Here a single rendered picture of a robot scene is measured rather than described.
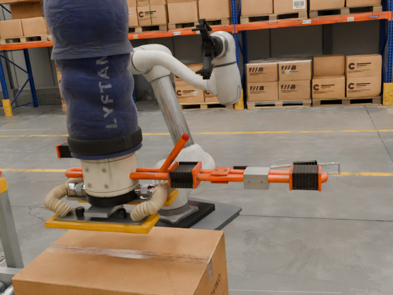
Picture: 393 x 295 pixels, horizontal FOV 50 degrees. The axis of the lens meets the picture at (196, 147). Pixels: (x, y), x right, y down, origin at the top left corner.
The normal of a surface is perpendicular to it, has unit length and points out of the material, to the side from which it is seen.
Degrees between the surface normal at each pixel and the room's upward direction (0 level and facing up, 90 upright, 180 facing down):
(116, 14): 87
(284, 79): 90
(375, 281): 0
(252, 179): 90
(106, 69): 109
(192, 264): 0
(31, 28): 93
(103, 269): 0
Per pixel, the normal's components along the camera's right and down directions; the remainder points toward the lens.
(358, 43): -0.26, 0.29
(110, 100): 0.40, 0.51
